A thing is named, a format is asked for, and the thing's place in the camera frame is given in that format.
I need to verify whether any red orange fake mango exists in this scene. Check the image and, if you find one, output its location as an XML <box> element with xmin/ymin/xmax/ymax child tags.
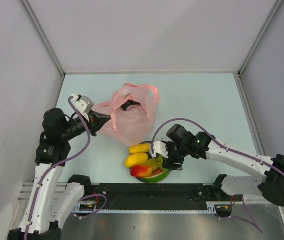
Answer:
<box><xmin>130</xmin><ymin>165</ymin><xmax>154</xmax><ymax>178</ymax></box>

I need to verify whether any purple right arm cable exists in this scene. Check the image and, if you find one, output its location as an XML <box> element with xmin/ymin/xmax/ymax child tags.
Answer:
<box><xmin>150</xmin><ymin>117</ymin><xmax>284</xmax><ymax>203</ymax></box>

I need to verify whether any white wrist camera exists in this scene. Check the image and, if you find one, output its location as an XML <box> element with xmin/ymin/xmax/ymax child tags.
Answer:
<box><xmin>149</xmin><ymin>141</ymin><xmax>169</xmax><ymax>159</ymax></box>
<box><xmin>71</xmin><ymin>94</ymin><xmax>94</xmax><ymax>121</ymax></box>

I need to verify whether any yellow fake mango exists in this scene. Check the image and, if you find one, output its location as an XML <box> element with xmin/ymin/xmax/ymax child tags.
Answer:
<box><xmin>124</xmin><ymin>152</ymin><xmax>149</xmax><ymax>168</ymax></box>

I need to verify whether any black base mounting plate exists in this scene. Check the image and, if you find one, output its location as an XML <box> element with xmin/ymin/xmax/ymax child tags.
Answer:
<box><xmin>63</xmin><ymin>182</ymin><xmax>243</xmax><ymax>211</ymax></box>

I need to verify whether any aluminium frame rail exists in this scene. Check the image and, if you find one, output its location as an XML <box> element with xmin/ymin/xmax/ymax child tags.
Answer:
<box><xmin>19</xmin><ymin>0</ymin><xmax>66</xmax><ymax>79</ymax></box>

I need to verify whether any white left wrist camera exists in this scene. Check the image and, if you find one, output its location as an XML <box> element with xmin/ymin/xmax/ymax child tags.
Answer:
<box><xmin>71</xmin><ymin>94</ymin><xmax>94</xmax><ymax>121</ymax></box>

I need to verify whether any yellow fake banana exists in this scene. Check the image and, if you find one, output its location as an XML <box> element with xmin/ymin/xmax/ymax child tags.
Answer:
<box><xmin>128</xmin><ymin>143</ymin><xmax>151</xmax><ymax>155</ymax></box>

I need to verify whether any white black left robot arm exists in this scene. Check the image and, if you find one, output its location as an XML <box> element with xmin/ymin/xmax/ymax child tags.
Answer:
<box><xmin>7</xmin><ymin>108</ymin><xmax>111</xmax><ymax>240</ymax></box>

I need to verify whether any blue ceramic plate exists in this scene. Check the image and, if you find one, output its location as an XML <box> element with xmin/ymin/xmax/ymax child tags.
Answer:
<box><xmin>131</xmin><ymin>140</ymin><xmax>172</xmax><ymax>184</ymax></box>

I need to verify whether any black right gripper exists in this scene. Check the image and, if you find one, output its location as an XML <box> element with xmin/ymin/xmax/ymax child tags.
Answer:
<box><xmin>161</xmin><ymin>141</ymin><xmax>189</xmax><ymax>171</ymax></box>

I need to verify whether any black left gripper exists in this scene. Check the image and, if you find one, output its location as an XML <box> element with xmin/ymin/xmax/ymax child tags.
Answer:
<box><xmin>61</xmin><ymin>109</ymin><xmax>111</xmax><ymax>141</ymax></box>

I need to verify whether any yellow fake starfruit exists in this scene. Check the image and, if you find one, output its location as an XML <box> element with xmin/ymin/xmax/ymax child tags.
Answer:
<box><xmin>144</xmin><ymin>158</ymin><xmax>159</xmax><ymax>171</ymax></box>

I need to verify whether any pink plastic bag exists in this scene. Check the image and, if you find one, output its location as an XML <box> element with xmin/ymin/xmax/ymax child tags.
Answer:
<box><xmin>93</xmin><ymin>83</ymin><xmax>160</xmax><ymax>146</ymax></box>

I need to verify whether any white slotted cable duct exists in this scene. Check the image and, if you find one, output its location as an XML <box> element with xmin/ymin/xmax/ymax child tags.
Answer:
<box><xmin>71</xmin><ymin>202</ymin><xmax>97</xmax><ymax>214</ymax></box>

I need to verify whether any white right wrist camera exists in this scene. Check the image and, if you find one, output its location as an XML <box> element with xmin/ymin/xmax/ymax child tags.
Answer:
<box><xmin>149</xmin><ymin>141</ymin><xmax>169</xmax><ymax>159</ymax></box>

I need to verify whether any red fake watermelon slice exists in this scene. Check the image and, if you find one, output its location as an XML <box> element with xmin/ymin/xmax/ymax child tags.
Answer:
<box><xmin>136</xmin><ymin>168</ymin><xmax>170</xmax><ymax>184</ymax></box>

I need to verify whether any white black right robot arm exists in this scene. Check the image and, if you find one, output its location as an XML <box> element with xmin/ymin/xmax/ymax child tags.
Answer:
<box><xmin>150</xmin><ymin>124</ymin><xmax>284</xmax><ymax>207</ymax></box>

